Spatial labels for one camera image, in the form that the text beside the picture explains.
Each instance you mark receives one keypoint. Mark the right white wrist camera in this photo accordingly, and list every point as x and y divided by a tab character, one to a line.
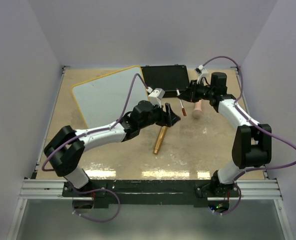
201	72

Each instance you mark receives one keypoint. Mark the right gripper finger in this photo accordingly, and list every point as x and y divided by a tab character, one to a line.
187	95
192	86

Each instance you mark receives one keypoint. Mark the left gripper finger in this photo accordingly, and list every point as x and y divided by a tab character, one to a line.
169	111
173	118

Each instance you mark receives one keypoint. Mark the pink microphone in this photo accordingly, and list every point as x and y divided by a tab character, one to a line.
197	111

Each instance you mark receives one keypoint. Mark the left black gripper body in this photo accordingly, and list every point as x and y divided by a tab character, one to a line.
160	119

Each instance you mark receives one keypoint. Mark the black hard case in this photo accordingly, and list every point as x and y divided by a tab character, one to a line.
167	77

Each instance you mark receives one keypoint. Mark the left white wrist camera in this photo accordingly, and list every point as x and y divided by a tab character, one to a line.
155	96

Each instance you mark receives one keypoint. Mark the red white marker pen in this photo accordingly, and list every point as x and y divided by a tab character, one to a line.
181	103

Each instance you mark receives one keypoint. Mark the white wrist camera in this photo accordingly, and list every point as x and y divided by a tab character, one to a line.
155	96
201	72

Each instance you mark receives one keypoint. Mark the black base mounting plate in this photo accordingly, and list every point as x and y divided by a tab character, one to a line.
152	192

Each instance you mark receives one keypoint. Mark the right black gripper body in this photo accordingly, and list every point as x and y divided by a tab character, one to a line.
201	92

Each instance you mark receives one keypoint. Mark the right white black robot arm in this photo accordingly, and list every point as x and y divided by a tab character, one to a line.
252	146

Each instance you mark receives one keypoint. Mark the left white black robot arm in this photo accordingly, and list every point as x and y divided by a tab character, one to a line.
65	150

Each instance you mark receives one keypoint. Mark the gold microphone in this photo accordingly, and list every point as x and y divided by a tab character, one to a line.
160	140

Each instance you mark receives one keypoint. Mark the aluminium frame rails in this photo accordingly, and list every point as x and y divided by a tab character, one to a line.
142	171

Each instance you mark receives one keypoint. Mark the yellow framed whiteboard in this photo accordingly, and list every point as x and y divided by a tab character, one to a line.
100	101

